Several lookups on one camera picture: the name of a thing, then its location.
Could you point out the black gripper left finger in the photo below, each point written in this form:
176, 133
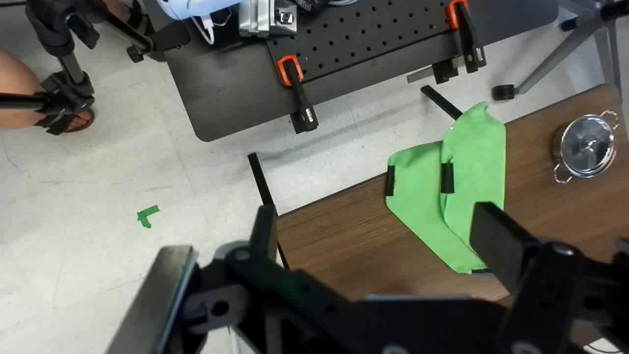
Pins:
265, 233

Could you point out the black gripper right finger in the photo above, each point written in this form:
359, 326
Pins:
503, 245

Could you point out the green cloth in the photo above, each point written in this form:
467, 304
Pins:
436, 188

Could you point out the green tape floor marker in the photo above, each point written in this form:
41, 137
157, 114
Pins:
145, 216

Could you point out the black perforated breadboard table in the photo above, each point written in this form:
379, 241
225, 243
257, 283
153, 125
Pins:
235, 84

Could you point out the grey metal stand leg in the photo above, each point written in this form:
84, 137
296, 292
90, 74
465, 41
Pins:
591, 19

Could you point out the black tripod stand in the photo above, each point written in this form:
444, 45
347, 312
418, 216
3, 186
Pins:
62, 104

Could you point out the silver pot with handles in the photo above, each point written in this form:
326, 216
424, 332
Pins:
560, 173

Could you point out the orange handled black clamp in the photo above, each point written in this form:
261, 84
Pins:
292, 78

